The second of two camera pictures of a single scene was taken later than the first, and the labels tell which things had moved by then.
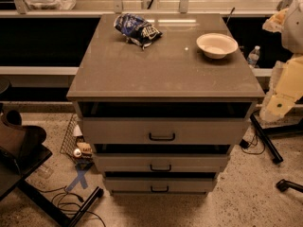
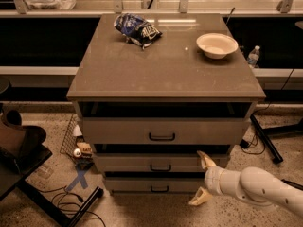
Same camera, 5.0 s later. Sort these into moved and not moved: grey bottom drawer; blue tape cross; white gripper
Moved: white gripper
Not moved: grey bottom drawer; blue tape cross
